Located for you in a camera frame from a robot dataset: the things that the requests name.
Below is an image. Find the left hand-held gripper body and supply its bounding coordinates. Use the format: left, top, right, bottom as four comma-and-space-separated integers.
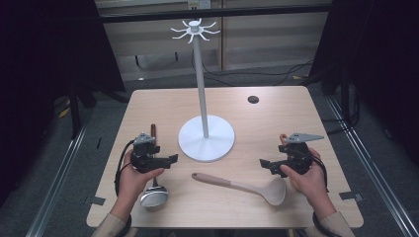
130, 132, 162, 175

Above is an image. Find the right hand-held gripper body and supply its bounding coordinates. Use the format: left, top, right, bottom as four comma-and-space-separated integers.
278, 132, 325, 176

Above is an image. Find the steel ladle with brown handle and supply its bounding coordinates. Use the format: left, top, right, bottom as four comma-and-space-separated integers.
139, 123, 169, 208

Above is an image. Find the white utensil hook stand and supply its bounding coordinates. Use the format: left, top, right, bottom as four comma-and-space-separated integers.
170, 18, 236, 163

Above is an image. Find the person's left hand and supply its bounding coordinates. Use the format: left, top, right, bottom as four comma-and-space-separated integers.
117, 149, 165, 207

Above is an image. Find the person's right hand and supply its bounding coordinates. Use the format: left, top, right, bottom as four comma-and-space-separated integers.
280, 147, 332, 207

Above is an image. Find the grey tape piece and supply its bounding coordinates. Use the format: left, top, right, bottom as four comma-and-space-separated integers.
84, 196, 107, 207
339, 191, 365, 202

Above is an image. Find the black curtain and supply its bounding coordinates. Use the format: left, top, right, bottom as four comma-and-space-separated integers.
308, 0, 419, 166
0, 0, 126, 201

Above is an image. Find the black horizontal bar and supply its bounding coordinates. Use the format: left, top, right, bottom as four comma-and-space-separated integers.
98, 3, 332, 24

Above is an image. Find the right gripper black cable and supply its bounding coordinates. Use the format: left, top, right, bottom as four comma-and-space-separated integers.
308, 153, 330, 194

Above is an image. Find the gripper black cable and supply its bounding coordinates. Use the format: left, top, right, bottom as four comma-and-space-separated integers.
114, 139, 136, 198
308, 153, 330, 194

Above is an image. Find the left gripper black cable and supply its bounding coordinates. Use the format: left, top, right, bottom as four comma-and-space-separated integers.
114, 139, 136, 198

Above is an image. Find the metal floor rail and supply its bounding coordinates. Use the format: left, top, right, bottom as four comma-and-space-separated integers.
325, 95, 419, 237
25, 117, 97, 237

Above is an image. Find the black floor cable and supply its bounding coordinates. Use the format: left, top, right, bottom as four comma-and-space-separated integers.
192, 48, 314, 87

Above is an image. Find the white wall socket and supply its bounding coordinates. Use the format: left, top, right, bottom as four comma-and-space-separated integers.
187, 0, 211, 10

